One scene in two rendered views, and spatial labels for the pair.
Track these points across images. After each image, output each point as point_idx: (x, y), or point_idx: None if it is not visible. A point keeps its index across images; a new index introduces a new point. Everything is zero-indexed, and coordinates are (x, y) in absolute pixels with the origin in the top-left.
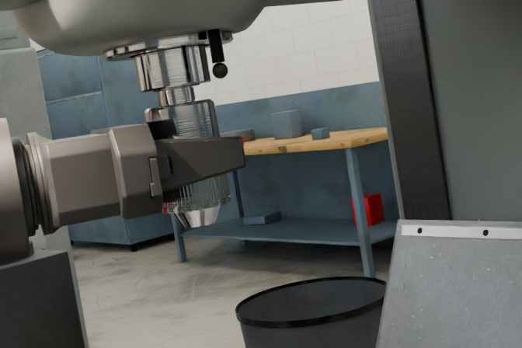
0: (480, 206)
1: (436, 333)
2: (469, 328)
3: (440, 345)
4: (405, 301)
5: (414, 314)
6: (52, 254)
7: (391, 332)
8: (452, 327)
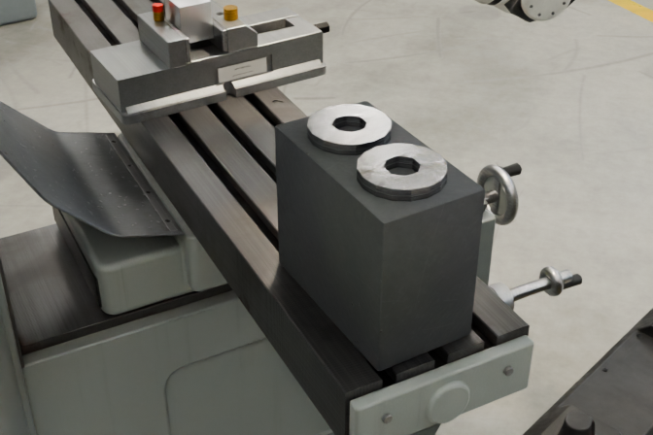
0: None
1: (17, 158)
2: (6, 140)
3: (20, 161)
4: (12, 160)
5: (15, 161)
6: (289, 121)
7: (30, 182)
8: (10, 148)
